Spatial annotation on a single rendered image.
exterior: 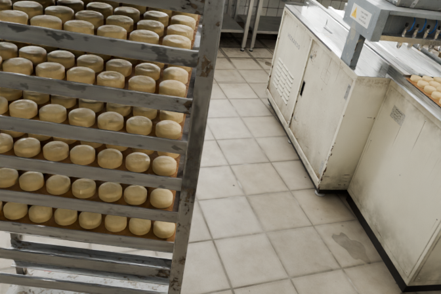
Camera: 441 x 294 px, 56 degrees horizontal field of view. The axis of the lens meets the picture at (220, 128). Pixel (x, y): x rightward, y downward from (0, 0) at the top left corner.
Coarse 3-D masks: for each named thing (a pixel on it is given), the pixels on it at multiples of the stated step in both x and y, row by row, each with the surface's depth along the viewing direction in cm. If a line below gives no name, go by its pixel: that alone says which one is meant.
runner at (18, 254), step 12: (0, 252) 94; (12, 252) 94; (24, 252) 94; (36, 252) 97; (60, 264) 95; (72, 264) 95; (84, 264) 95; (96, 264) 95; (108, 264) 95; (120, 264) 95; (132, 264) 95; (156, 276) 97; (168, 276) 97
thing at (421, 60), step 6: (390, 42) 263; (396, 42) 257; (402, 48) 251; (414, 48) 244; (408, 54) 245; (414, 54) 240; (420, 54) 235; (414, 60) 240; (420, 60) 235; (426, 60) 230; (432, 60) 228; (420, 66) 235; (426, 66) 230; (432, 66) 225; (438, 66) 221; (432, 72) 225; (438, 72) 220
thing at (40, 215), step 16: (0, 208) 94; (16, 208) 93; (32, 208) 94; (48, 208) 95; (48, 224) 93; (64, 224) 93; (80, 224) 94; (96, 224) 94; (112, 224) 93; (128, 224) 97; (144, 224) 95; (160, 224) 95; (176, 224) 99
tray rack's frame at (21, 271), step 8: (16, 272) 161; (24, 272) 162; (32, 272) 163; (40, 272) 163; (48, 272) 164; (56, 272) 165; (72, 280) 163; (80, 280) 163; (88, 280) 164; (96, 280) 164; (104, 280) 165; (112, 280) 165; (120, 280) 166; (16, 288) 156; (24, 288) 157; (32, 288) 157; (40, 288) 158; (144, 288) 164; (152, 288) 165; (160, 288) 166
